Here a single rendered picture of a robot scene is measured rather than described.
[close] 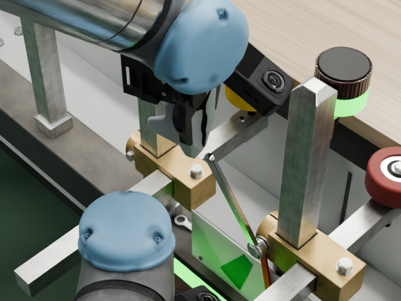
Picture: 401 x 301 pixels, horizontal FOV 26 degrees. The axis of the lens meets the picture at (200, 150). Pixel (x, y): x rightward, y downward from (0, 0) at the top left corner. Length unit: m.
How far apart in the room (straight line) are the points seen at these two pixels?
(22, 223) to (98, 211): 1.56
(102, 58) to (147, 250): 1.00
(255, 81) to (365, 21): 0.53
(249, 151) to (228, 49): 0.81
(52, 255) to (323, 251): 0.34
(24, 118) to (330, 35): 0.53
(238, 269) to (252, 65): 0.40
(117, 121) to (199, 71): 0.96
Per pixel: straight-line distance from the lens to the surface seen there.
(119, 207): 0.69
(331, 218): 1.37
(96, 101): 1.61
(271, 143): 1.37
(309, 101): 0.89
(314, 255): 1.06
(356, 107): 0.94
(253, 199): 1.44
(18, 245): 2.21
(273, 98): 0.84
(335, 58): 0.94
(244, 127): 1.25
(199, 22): 0.59
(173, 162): 1.18
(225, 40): 0.61
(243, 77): 0.84
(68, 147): 1.42
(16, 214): 2.27
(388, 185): 1.10
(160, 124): 0.93
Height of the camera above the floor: 1.71
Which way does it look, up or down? 46 degrees down
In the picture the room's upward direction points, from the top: straight up
